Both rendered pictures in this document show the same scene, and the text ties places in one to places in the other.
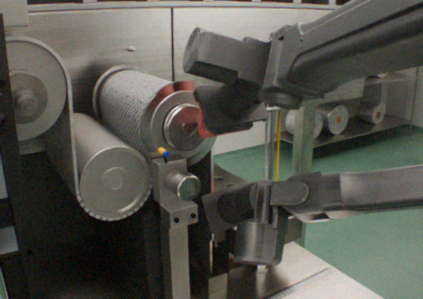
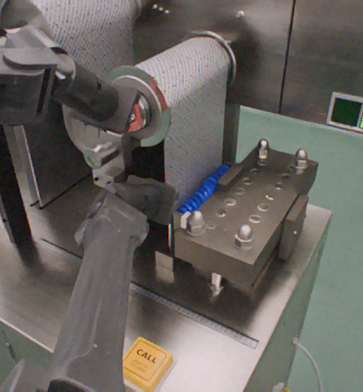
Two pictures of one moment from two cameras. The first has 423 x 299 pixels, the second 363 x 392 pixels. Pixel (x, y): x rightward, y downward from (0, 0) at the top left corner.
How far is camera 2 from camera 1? 0.75 m
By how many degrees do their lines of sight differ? 59
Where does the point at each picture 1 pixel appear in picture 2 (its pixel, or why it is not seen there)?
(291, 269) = (233, 308)
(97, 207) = (80, 141)
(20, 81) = (0, 31)
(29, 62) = (32, 17)
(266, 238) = not seen: hidden behind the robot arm
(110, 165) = not seen: hidden behind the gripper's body
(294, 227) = (238, 269)
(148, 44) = (261, 12)
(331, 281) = (233, 350)
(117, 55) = (227, 17)
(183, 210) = (101, 174)
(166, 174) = (106, 141)
